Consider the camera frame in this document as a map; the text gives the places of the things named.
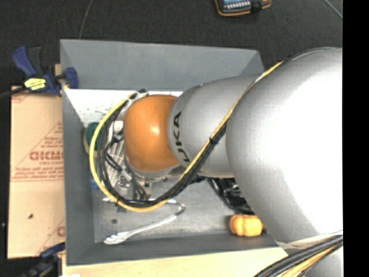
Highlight black shiny thing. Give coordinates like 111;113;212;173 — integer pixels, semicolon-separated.
208;177;255;215

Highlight green and yellow round thing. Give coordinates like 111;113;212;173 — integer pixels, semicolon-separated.
83;122;100;153

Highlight brown cardboard board red print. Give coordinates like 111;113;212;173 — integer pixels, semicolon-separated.
6;85;67;259

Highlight silver metal tongs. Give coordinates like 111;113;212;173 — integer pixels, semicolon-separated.
103;199;186;245

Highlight grey metal bin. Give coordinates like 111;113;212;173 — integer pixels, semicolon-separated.
59;39;289;265

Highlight orange toy pumpkin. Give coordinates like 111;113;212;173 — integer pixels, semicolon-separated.
229;214;264;238

